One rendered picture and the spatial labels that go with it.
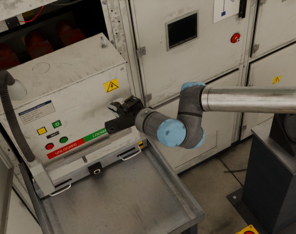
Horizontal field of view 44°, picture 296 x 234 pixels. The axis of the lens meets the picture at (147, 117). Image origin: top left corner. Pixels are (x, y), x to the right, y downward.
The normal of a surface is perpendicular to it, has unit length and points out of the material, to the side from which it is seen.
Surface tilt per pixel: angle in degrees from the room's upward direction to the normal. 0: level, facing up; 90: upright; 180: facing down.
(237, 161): 0
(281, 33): 90
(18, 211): 90
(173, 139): 71
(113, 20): 90
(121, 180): 0
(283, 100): 54
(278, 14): 90
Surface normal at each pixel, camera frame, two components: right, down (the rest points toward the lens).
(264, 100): -0.59, 0.11
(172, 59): 0.47, 0.62
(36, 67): -0.10, -0.66
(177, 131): 0.57, 0.29
